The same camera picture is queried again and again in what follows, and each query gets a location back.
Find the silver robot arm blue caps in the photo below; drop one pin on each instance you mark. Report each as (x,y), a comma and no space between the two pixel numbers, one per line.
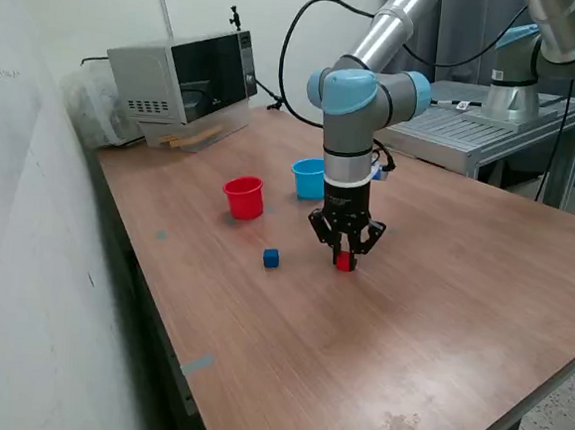
(352,90)

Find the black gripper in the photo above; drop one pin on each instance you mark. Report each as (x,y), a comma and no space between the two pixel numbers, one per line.
(345,204)

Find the silver microwave oven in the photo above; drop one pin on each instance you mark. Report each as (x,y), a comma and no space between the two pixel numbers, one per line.
(139,79)

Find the red cube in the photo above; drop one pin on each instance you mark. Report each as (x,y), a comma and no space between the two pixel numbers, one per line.
(343,263)

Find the dark grey curtain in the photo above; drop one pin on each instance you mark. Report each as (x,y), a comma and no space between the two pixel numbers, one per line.
(466,35)

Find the long grey tape piece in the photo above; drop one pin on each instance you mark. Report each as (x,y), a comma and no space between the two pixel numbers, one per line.
(198,364)

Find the blue plastic cup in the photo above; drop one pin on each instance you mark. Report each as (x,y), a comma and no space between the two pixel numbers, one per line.
(307,182)

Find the clear plastic box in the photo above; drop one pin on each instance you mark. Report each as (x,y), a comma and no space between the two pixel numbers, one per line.
(199,133)

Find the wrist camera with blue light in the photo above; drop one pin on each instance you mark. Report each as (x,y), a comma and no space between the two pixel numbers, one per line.
(383,172)

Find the red plastic cup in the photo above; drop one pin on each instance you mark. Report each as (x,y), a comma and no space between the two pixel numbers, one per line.
(243,204)

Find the small black camera mount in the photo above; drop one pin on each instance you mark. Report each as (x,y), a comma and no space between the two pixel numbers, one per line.
(234,19)

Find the light wooden stick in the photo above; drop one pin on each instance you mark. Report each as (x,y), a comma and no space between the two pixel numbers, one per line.
(190,134)
(188,141)

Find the aluminium extrusion platform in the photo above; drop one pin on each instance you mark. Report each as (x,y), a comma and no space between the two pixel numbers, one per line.
(448,133)

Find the translucent plastic bag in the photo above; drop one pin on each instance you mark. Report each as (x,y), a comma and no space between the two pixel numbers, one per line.
(91,110)

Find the blue cube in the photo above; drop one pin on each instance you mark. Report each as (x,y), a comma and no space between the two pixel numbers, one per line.
(270,258)

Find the white thin rod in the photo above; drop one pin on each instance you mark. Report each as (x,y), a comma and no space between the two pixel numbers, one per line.
(166,16)

